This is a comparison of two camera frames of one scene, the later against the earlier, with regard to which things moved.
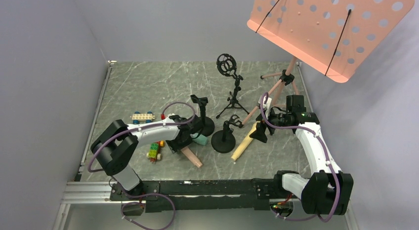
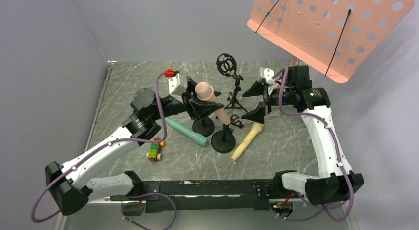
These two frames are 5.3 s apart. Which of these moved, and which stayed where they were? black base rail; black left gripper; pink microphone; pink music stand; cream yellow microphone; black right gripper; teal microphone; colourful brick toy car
Moved: pink microphone; black left gripper; black right gripper
Stayed: black base rail; teal microphone; colourful brick toy car; cream yellow microphone; pink music stand
